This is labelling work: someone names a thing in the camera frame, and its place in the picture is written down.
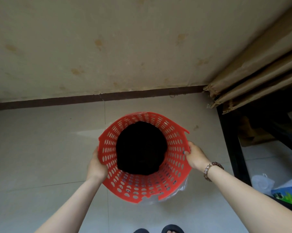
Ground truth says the person's left hand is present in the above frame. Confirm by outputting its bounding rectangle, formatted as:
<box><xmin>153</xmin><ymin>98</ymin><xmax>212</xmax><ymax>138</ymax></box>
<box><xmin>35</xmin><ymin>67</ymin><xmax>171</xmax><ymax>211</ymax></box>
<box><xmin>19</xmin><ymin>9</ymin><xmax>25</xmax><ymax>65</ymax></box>
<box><xmin>86</xmin><ymin>147</ymin><xmax>109</xmax><ymax>182</ymax></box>

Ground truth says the person's right hand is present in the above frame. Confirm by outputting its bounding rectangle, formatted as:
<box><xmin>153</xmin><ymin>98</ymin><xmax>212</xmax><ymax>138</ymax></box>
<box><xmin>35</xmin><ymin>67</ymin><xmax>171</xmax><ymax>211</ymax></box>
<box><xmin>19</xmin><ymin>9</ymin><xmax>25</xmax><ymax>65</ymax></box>
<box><xmin>184</xmin><ymin>141</ymin><xmax>211</xmax><ymax>172</ymax></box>

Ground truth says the red perforated plastic basket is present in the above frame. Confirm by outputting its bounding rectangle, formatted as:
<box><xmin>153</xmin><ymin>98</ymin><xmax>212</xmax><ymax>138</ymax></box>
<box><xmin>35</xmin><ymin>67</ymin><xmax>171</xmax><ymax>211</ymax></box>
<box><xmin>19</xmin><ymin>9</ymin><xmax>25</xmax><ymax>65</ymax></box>
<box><xmin>98</xmin><ymin>112</ymin><xmax>193</xmax><ymax>205</ymax></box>

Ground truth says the person's left forearm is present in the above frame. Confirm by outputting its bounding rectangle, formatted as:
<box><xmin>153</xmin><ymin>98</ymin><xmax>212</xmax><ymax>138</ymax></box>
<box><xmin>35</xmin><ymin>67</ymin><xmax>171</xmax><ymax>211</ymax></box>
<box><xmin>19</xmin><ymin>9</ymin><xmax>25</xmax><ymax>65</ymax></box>
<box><xmin>35</xmin><ymin>176</ymin><xmax>108</xmax><ymax>233</ymax></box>

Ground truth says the person's right forearm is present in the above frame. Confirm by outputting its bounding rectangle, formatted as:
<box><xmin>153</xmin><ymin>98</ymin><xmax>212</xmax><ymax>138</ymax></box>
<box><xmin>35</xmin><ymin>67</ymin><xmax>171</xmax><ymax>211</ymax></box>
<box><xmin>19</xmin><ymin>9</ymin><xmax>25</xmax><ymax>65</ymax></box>
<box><xmin>208</xmin><ymin>166</ymin><xmax>292</xmax><ymax>233</ymax></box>

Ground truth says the clear plastic bag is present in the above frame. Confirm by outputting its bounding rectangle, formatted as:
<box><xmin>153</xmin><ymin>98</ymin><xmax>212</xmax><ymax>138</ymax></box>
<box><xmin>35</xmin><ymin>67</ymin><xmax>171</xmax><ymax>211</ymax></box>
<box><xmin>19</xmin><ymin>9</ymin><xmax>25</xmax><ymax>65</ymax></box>
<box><xmin>139</xmin><ymin>176</ymin><xmax>189</xmax><ymax>205</ymax></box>

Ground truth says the small brown cardboard box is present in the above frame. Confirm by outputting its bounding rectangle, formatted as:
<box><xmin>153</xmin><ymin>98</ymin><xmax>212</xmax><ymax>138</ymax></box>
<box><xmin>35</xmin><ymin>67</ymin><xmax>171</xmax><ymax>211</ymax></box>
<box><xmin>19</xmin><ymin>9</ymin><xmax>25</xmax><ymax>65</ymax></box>
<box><xmin>238</xmin><ymin>116</ymin><xmax>276</xmax><ymax>147</ymax></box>

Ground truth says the white plastic bag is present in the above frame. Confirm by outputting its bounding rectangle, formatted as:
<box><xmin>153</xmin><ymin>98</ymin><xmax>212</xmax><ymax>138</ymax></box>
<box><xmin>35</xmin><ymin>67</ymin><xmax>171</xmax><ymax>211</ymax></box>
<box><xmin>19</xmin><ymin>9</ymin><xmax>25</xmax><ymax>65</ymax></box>
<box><xmin>251</xmin><ymin>173</ymin><xmax>275</xmax><ymax>195</ymax></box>

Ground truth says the long flat cardboard box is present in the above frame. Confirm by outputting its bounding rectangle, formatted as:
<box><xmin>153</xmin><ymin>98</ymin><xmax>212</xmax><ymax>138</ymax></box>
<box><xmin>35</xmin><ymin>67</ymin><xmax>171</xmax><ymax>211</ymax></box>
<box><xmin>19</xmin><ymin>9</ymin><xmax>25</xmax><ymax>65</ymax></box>
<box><xmin>210</xmin><ymin>54</ymin><xmax>292</xmax><ymax>109</ymax></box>
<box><xmin>222</xmin><ymin>70</ymin><xmax>292</xmax><ymax>115</ymax></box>
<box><xmin>203</xmin><ymin>1</ymin><xmax>292</xmax><ymax>98</ymax></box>

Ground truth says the blue green packet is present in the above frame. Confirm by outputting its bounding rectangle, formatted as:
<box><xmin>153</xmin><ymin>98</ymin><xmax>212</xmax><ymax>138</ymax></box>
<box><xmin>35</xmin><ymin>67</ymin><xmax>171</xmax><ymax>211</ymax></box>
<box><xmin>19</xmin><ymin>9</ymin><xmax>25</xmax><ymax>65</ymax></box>
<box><xmin>271</xmin><ymin>176</ymin><xmax>292</xmax><ymax>207</ymax></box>

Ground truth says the brown bead bracelet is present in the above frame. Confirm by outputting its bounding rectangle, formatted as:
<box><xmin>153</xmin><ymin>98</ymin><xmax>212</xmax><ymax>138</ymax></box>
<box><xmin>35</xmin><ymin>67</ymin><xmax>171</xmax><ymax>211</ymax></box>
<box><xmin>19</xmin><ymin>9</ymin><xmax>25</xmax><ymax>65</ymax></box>
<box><xmin>203</xmin><ymin>162</ymin><xmax>224</xmax><ymax>182</ymax></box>

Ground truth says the black metal shelf frame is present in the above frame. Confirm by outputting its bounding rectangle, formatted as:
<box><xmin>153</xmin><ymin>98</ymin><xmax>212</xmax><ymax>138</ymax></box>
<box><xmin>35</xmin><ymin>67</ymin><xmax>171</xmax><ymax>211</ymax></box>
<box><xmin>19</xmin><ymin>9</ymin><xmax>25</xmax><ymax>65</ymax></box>
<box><xmin>216</xmin><ymin>86</ymin><xmax>292</xmax><ymax>187</ymax></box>

